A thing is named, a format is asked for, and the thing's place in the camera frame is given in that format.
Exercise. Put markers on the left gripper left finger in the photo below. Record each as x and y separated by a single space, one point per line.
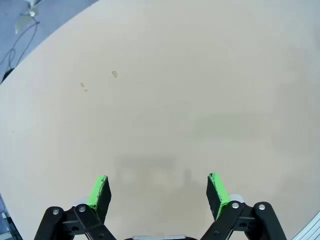
100 200

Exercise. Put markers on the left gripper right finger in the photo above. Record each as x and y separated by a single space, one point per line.
217 197

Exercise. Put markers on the dark equipment case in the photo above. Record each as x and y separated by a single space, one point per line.
7 230

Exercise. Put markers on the metal floor plate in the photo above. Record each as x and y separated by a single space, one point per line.
23 23

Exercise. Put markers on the aluminium frame rail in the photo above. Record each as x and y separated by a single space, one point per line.
310 227

